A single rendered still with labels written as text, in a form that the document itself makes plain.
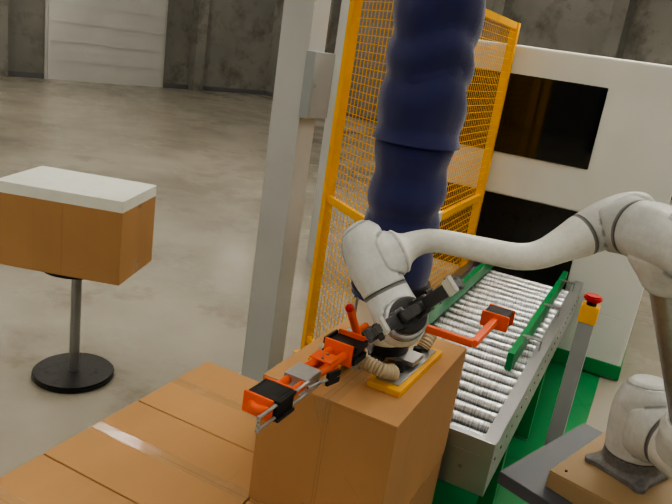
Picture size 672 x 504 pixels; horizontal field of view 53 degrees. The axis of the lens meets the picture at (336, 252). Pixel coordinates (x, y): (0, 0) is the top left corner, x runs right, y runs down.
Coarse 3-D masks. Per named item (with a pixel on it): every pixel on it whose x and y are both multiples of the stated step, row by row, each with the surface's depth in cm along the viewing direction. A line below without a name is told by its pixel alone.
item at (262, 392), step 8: (256, 384) 146; (264, 384) 146; (272, 384) 147; (280, 384) 147; (248, 392) 142; (256, 392) 143; (264, 392) 143; (272, 392) 144; (280, 392) 144; (248, 400) 143; (256, 400) 142; (264, 400) 141; (272, 400) 140; (248, 408) 143; (256, 416) 143; (264, 416) 142; (272, 416) 142
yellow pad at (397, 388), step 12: (420, 348) 201; (432, 348) 209; (420, 360) 199; (432, 360) 201; (408, 372) 190; (420, 372) 193; (372, 384) 183; (384, 384) 182; (396, 384) 183; (408, 384) 185; (396, 396) 180
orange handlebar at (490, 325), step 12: (492, 324) 203; (444, 336) 192; (456, 336) 191; (480, 336) 192; (312, 360) 164; (324, 360) 163; (336, 360) 165; (324, 372) 160; (300, 384) 152; (252, 408) 141; (264, 408) 140
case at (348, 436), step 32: (448, 352) 213; (320, 384) 181; (352, 384) 184; (416, 384) 189; (448, 384) 207; (288, 416) 182; (320, 416) 177; (352, 416) 172; (384, 416) 170; (416, 416) 181; (448, 416) 220; (256, 448) 189; (288, 448) 184; (320, 448) 179; (352, 448) 174; (384, 448) 170; (416, 448) 191; (256, 480) 192; (288, 480) 186; (320, 480) 181; (352, 480) 176; (384, 480) 172; (416, 480) 202
